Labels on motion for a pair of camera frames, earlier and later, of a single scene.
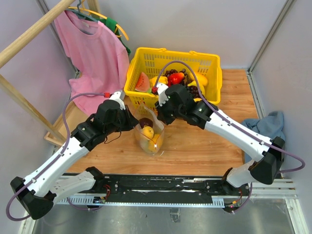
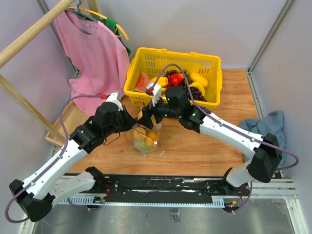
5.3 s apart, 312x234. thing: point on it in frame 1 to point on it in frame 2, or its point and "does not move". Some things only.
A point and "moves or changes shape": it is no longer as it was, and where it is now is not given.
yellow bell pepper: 163,79 does not move
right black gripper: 161,115 to 147,112
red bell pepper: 175,79 does not move
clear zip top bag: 149,130 moves or changes shape
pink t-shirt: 101,60 does not move
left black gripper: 131,121 does not move
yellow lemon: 148,131 to 139,133
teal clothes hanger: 81,14 does not move
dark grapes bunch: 193,90 does not move
